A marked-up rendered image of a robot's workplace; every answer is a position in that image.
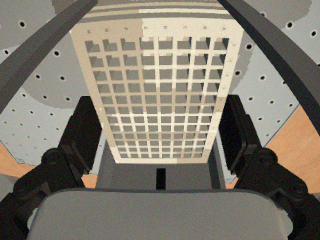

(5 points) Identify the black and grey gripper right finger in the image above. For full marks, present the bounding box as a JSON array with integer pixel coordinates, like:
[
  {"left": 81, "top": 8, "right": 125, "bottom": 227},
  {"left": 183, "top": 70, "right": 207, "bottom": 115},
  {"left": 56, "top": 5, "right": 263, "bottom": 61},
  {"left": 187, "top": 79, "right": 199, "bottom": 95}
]
[{"left": 218, "top": 95, "right": 320, "bottom": 240}]

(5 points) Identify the grey rectangular base plate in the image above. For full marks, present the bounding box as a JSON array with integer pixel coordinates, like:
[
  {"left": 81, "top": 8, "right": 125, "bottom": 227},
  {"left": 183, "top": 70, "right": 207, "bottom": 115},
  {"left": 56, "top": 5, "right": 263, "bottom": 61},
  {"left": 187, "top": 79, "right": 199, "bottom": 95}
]
[{"left": 0, "top": 0, "right": 320, "bottom": 167}]

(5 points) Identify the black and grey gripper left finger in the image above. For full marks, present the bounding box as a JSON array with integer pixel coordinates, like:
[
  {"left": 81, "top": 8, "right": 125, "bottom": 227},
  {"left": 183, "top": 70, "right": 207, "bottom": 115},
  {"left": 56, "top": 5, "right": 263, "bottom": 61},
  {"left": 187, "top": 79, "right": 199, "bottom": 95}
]
[{"left": 0, "top": 96, "right": 102, "bottom": 240}]

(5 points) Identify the cream well plate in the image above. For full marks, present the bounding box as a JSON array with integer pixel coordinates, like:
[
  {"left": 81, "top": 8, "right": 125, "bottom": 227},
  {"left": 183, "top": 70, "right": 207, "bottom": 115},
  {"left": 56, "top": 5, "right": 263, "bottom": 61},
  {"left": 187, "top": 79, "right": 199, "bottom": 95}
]
[
  {"left": 70, "top": 5, "right": 244, "bottom": 164},
  {"left": 91, "top": 0, "right": 223, "bottom": 10}
]

